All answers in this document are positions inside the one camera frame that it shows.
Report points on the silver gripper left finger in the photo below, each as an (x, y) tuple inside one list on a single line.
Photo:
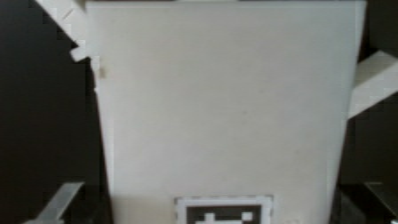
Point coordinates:
[(54, 212)]

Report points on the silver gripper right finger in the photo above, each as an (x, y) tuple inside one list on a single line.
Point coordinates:
[(376, 200)]

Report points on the white cabinet top block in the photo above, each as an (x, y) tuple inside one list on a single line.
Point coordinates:
[(225, 80)]

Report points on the white cabinet body box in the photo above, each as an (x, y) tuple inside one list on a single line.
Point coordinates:
[(376, 84)]

